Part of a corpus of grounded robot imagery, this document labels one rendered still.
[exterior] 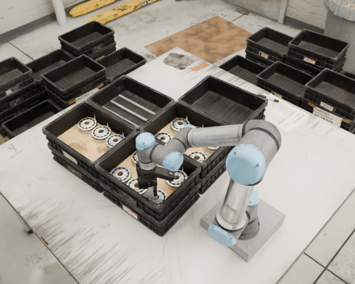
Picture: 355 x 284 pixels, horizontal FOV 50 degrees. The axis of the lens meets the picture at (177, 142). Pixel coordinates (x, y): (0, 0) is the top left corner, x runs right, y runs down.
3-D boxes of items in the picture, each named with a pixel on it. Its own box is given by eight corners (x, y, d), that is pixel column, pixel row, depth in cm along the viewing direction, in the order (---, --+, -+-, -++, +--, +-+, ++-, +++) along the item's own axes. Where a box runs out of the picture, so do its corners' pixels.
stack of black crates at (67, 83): (93, 98, 338) (83, 53, 306) (115, 113, 323) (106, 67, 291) (54, 120, 318) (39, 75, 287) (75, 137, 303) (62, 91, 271)
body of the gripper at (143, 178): (138, 177, 169) (135, 158, 161) (158, 175, 170) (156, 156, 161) (138, 191, 164) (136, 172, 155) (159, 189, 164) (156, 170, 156)
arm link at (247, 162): (247, 227, 158) (284, 138, 117) (229, 255, 149) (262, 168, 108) (222, 212, 162) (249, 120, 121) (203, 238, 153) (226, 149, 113)
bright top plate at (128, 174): (135, 172, 181) (135, 172, 181) (121, 186, 175) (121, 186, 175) (119, 164, 185) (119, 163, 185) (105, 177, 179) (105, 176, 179)
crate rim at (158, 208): (202, 170, 174) (202, 166, 173) (159, 213, 158) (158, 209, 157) (138, 133, 193) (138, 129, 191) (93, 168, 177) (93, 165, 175)
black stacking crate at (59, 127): (140, 146, 200) (137, 130, 192) (97, 181, 184) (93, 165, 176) (89, 116, 218) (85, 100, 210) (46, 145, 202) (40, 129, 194)
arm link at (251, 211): (262, 208, 164) (265, 187, 155) (248, 230, 156) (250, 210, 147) (237, 196, 169) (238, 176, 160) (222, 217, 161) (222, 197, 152)
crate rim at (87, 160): (138, 133, 193) (138, 129, 191) (93, 168, 177) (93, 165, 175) (85, 102, 212) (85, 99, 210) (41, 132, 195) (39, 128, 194)
